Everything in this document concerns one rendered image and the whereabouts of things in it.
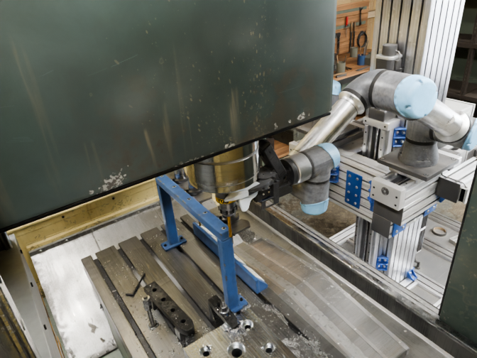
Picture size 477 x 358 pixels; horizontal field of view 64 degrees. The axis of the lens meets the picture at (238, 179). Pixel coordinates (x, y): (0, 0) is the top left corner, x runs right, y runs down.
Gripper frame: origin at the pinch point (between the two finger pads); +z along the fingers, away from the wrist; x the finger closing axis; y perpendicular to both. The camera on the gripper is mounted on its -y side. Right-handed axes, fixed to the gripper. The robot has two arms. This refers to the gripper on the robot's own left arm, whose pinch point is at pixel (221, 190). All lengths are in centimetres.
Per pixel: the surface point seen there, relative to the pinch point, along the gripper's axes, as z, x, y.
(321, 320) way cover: -39, 3, 72
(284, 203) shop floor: -157, 158, 143
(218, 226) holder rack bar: -8.4, 18.3, 24.0
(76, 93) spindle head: 27.5, -12.6, -30.3
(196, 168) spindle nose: 6.7, -2.3, -8.6
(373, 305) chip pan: -65, 0, 78
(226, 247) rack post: -8.7, 14.8, 29.7
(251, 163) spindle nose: -3.1, -7.7, -8.6
